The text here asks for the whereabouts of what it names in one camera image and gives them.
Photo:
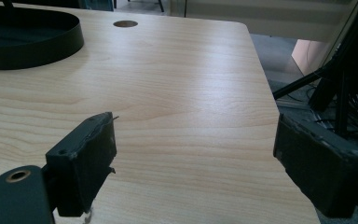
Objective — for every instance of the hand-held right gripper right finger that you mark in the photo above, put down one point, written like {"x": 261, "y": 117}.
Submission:
{"x": 320, "y": 168}

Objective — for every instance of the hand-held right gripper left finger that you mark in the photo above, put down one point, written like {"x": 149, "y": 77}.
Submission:
{"x": 80, "y": 161}

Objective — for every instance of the brown round table grommet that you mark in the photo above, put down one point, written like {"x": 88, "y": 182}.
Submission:
{"x": 125, "y": 23}

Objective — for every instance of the black oval tray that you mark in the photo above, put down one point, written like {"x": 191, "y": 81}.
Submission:
{"x": 28, "y": 37}

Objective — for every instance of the black metal stand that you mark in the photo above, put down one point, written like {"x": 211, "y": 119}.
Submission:
{"x": 338, "y": 68}

